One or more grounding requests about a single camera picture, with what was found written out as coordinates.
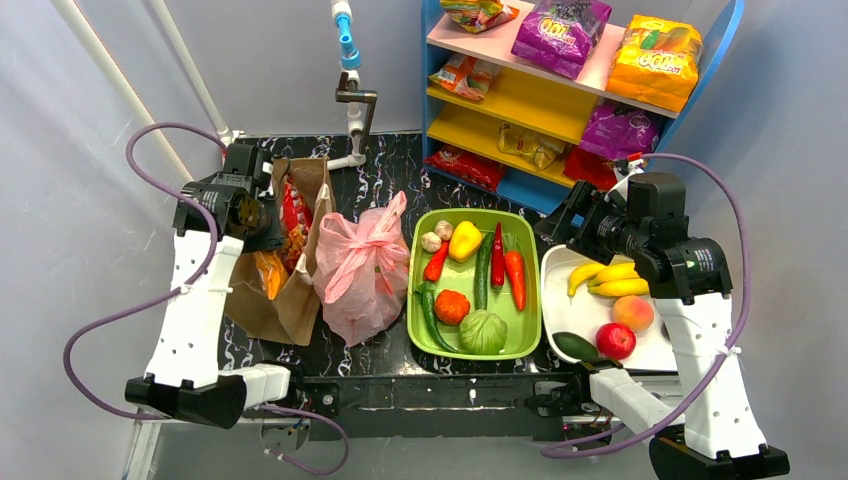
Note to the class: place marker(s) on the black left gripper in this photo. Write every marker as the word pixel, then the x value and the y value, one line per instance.
pixel 266 216

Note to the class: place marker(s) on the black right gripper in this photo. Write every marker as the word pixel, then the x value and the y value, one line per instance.
pixel 577 216

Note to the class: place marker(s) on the red candy bag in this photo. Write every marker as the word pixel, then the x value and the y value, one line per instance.
pixel 296 218

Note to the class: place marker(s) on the orange honey dijon bag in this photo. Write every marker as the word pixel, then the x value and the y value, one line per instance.
pixel 272 273

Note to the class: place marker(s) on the pink plastic grocery bag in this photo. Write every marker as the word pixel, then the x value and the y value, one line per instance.
pixel 362 271

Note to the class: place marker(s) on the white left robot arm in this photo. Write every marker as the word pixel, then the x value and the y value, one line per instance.
pixel 182 380

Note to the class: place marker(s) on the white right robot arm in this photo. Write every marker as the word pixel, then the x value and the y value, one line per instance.
pixel 712 433

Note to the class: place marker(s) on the red snack bag lower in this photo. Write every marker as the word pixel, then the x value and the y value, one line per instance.
pixel 582 165

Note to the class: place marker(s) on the gold snack bag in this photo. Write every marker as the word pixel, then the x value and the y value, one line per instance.
pixel 536 148

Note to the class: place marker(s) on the red snack bag bottom shelf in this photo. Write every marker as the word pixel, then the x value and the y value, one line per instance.
pixel 468 166

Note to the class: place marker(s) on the purple snack bag lower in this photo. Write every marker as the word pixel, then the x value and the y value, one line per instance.
pixel 616 130

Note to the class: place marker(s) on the purple snack bag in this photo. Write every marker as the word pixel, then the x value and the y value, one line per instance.
pixel 560 36
pixel 616 130

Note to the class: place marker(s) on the brown paper bag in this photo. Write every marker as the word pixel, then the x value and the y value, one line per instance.
pixel 290 317

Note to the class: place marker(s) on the orange striped snack bag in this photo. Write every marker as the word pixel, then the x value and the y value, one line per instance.
pixel 466 76

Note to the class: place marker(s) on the yellow snack bag top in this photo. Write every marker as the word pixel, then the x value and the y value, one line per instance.
pixel 656 62

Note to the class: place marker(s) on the purple snack bag top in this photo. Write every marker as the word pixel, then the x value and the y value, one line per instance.
pixel 560 36

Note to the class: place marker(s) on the colourful snack bag top left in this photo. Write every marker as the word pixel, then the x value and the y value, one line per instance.
pixel 476 16

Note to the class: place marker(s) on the orange carrot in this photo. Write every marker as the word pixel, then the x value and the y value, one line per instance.
pixel 515 271

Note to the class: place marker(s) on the yellow banana bunch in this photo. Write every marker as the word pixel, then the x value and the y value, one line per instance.
pixel 614 281

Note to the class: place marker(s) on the red chili pepper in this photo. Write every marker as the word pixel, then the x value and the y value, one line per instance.
pixel 497 260

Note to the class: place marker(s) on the green cucumber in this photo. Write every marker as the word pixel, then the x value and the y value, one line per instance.
pixel 481 272

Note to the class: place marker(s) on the white plastic tray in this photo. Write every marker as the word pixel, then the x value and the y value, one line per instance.
pixel 584 313

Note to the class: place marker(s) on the yellow bell pepper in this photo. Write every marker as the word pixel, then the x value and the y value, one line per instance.
pixel 465 241

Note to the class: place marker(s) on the green plastic tray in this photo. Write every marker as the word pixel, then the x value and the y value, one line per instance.
pixel 523 328

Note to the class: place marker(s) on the peach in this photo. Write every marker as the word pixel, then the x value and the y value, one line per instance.
pixel 633 312

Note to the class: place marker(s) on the green avocado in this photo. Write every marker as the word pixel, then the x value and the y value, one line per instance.
pixel 575 346

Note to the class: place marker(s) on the white garlic bulb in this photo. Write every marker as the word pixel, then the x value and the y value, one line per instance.
pixel 444 230
pixel 430 242

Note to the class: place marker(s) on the red apple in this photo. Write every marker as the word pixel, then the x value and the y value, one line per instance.
pixel 615 341

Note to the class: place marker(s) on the blue wooden shelf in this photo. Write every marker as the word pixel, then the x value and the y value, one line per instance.
pixel 522 94

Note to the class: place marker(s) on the green cabbage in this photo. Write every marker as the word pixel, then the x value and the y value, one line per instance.
pixel 483 333

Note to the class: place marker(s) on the orange bumpy fruit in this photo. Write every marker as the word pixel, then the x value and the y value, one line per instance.
pixel 451 307

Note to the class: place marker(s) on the small red orange pepper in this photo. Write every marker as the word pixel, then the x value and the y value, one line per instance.
pixel 434 268

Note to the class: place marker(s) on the dark green chili pepper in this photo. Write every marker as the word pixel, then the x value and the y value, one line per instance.
pixel 426 294

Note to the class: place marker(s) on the white diagonal pipe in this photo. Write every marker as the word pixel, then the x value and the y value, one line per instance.
pixel 75 19

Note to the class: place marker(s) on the white pipe camera stand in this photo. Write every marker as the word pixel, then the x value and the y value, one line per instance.
pixel 361 103

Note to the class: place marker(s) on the aluminium base frame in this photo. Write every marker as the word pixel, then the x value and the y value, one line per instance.
pixel 472 425

